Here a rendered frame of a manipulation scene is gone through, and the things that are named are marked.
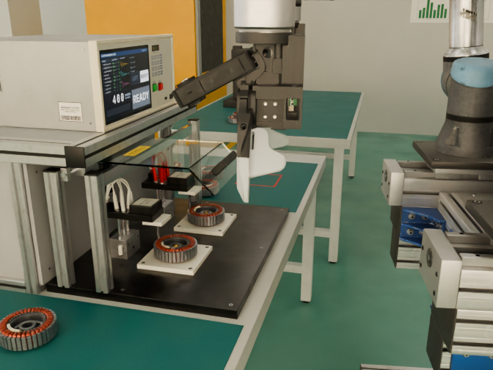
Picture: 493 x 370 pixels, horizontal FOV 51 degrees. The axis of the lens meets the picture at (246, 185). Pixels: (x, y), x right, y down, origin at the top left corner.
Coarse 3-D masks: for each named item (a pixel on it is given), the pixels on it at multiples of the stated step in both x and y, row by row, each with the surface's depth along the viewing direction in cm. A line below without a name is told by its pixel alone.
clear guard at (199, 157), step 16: (144, 144) 128; (160, 144) 128; (176, 144) 128; (192, 144) 128; (208, 144) 128; (112, 160) 114; (128, 160) 114; (144, 160) 114; (160, 160) 114; (176, 160) 114; (192, 160) 114; (208, 160) 118; (208, 176) 112; (224, 176) 118
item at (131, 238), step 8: (128, 232) 136; (136, 232) 137; (112, 240) 132; (120, 240) 131; (128, 240) 132; (136, 240) 137; (112, 248) 133; (128, 248) 133; (136, 248) 137; (112, 256) 134; (120, 256) 133; (128, 256) 133
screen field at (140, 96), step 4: (140, 88) 134; (144, 88) 136; (148, 88) 139; (132, 92) 130; (136, 92) 132; (140, 92) 134; (144, 92) 136; (148, 92) 139; (132, 96) 130; (136, 96) 132; (140, 96) 134; (144, 96) 136; (148, 96) 139; (132, 100) 130; (136, 100) 132; (140, 100) 134; (144, 100) 137; (148, 100) 139; (136, 104) 133; (140, 104) 135; (144, 104) 137; (136, 108) 133
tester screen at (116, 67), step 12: (144, 48) 134; (108, 60) 117; (120, 60) 123; (132, 60) 128; (144, 60) 135; (108, 72) 118; (120, 72) 123; (132, 72) 129; (108, 84) 118; (120, 84) 124; (144, 84) 136; (108, 96) 118; (108, 108) 119; (132, 108) 130; (108, 120) 119
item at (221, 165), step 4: (232, 152) 122; (228, 156) 118; (232, 156) 120; (236, 156) 122; (224, 160) 115; (228, 160) 117; (232, 160) 118; (216, 164) 114; (220, 164) 113; (224, 164) 114; (228, 164) 116; (216, 168) 114; (220, 168) 114; (224, 168) 114; (212, 172) 115; (216, 172) 114; (220, 172) 114
